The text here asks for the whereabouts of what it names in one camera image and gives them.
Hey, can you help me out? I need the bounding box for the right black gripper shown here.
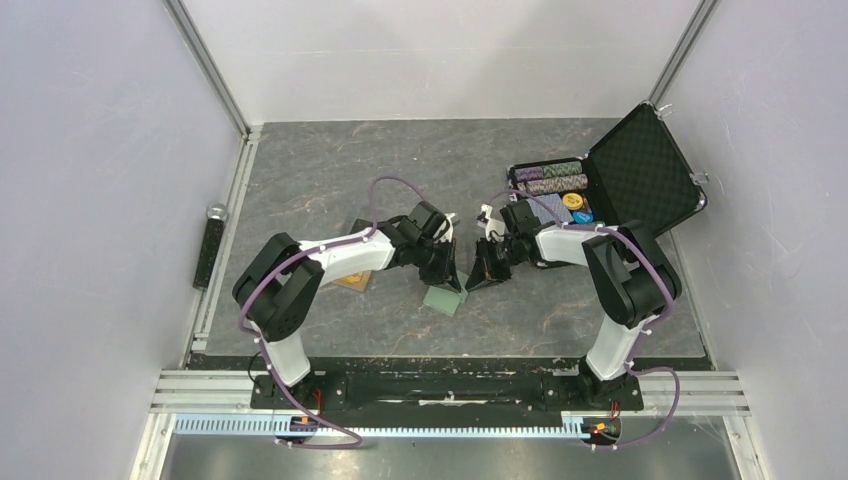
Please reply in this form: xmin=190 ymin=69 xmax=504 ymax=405
xmin=466 ymin=236 xmax=524 ymax=291

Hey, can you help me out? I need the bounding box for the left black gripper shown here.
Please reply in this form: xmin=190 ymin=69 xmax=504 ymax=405
xmin=412 ymin=237 xmax=461 ymax=294

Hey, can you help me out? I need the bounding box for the green leather card holder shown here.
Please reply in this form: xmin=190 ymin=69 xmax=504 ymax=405
xmin=423 ymin=286 xmax=468 ymax=317

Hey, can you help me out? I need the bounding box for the clear plastic card box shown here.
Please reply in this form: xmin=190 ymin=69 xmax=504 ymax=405
xmin=325 ymin=220 xmax=396 ymax=282

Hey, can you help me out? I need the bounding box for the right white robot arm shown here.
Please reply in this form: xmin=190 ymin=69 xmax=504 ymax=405
xmin=465 ymin=198 xmax=681 ymax=408

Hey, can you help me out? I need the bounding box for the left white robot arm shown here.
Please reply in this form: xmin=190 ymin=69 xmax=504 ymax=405
xmin=232 ymin=201 xmax=462 ymax=408

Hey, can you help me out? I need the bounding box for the blue playing card deck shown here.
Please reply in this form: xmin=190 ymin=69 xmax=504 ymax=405
xmin=528 ymin=193 xmax=574 ymax=224

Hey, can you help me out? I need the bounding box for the blue small blind chip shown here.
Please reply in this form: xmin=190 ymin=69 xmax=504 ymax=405
xmin=571 ymin=211 xmax=594 ymax=224

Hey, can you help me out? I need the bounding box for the yellow dealer chip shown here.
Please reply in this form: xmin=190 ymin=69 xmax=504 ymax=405
xmin=562 ymin=192 xmax=586 ymax=211

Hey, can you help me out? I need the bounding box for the black poker chip case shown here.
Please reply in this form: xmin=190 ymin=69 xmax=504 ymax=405
xmin=506 ymin=101 xmax=707 ymax=236

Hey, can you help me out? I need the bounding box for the black tool silver knob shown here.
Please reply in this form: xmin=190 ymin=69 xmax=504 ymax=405
xmin=192 ymin=203 xmax=229 ymax=290

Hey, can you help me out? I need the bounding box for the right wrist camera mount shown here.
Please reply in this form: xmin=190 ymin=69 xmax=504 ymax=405
xmin=476 ymin=204 xmax=506 ymax=242

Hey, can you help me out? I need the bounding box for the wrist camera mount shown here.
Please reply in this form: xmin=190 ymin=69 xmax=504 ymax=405
xmin=438 ymin=212 xmax=458 ymax=242
xmin=476 ymin=204 xmax=506 ymax=242

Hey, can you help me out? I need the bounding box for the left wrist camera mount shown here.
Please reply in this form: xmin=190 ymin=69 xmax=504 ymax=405
xmin=438 ymin=212 xmax=458 ymax=242

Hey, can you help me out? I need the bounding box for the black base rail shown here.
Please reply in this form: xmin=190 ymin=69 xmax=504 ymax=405
xmin=290 ymin=356 xmax=644 ymax=412

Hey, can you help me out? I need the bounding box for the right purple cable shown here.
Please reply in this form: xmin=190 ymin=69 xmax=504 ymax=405
xmin=486 ymin=190 xmax=682 ymax=453

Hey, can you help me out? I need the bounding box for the white slotted cable duct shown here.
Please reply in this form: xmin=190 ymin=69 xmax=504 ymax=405
xmin=173 ymin=413 xmax=603 ymax=441

